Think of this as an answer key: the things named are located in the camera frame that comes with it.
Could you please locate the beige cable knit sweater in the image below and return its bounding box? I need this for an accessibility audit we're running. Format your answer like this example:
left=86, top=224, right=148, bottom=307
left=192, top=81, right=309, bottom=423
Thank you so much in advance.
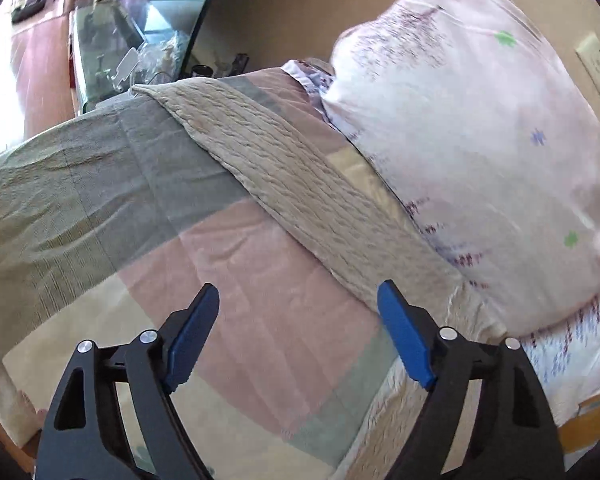
left=119, top=79, right=502, bottom=479

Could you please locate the wooden bed frame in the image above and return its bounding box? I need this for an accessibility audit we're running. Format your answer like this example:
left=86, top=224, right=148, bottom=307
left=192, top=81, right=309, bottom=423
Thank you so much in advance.
left=558, top=395, right=600, bottom=454

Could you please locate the white blue floral pillow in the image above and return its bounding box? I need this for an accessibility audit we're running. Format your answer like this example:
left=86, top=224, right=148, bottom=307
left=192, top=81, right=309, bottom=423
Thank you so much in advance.
left=279, top=56, right=600, bottom=426

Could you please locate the pink floral pillow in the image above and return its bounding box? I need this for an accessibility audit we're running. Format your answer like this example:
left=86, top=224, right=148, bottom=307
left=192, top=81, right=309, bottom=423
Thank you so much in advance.
left=322, top=0, right=600, bottom=335

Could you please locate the pastel patchwork quilt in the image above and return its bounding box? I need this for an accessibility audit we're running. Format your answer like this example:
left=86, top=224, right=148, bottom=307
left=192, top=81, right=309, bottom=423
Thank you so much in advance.
left=0, top=66, right=481, bottom=480

